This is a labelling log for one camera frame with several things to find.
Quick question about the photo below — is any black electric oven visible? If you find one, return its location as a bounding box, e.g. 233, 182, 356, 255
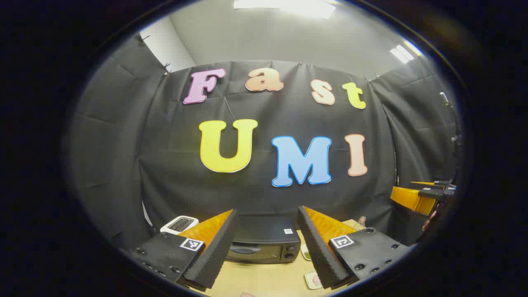
226, 214, 302, 264

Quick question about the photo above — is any small ceiling light panel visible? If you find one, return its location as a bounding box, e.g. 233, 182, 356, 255
390, 45, 414, 64

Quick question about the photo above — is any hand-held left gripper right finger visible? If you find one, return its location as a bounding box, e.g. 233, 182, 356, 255
297, 205, 412, 290

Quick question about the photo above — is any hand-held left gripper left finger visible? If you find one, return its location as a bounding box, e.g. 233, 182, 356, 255
129, 209, 239, 290

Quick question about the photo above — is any white toaster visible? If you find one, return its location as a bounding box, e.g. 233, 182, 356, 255
160, 216, 199, 236

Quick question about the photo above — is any beige plate with pink food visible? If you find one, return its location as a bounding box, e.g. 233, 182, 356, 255
304, 270, 324, 290

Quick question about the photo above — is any dark metal stand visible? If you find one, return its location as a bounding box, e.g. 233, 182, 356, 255
440, 92, 460, 165

